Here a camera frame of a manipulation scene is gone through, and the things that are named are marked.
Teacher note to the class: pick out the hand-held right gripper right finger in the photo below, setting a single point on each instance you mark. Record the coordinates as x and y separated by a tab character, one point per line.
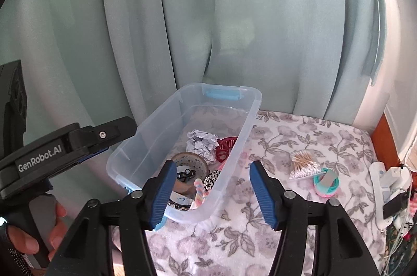
264	194

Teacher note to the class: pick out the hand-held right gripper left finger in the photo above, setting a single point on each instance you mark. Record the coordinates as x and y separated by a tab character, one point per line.
163	194

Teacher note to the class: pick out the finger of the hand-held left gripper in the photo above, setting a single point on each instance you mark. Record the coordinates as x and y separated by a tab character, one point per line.
107	132

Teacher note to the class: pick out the black headband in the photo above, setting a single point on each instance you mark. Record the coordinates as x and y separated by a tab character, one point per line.
179	204

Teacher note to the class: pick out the black toy car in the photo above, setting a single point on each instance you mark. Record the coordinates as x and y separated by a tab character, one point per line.
185	175

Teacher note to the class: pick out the brown tape roll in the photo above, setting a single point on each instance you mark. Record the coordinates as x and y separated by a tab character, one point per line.
195	162

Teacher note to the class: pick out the leopard print scrunchie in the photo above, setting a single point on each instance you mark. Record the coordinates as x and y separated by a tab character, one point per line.
211	179

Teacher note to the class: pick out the red hair claw clip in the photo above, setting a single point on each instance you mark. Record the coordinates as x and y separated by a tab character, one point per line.
223	148

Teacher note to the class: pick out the white paper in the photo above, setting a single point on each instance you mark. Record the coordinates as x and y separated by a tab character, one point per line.
202	144

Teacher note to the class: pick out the clear plastic storage box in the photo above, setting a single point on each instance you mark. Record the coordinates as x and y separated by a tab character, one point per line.
215	91

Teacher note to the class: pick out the person's left hand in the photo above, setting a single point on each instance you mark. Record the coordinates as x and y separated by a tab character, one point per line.
58	223

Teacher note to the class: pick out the grey floral blanket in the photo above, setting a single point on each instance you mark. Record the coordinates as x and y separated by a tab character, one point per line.
293	230

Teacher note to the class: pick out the pack of cotton swabs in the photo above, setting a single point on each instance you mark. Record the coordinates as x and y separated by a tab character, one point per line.
304	165

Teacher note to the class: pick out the white power strip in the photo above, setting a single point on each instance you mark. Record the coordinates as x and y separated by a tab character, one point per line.
378	191

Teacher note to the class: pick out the black charger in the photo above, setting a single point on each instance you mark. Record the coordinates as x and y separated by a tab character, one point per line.
394	204

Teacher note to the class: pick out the white USB charger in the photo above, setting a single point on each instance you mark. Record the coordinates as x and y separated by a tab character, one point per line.
394	178

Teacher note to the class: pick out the dark floral cloth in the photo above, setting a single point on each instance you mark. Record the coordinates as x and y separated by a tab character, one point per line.
399	246

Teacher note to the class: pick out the white headboard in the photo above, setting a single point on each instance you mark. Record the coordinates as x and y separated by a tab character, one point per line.
404	132

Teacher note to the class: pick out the green curtain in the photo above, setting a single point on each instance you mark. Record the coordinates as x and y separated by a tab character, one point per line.
228	18

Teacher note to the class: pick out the wooden bed frame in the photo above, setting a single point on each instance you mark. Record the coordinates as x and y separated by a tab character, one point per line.
384	139

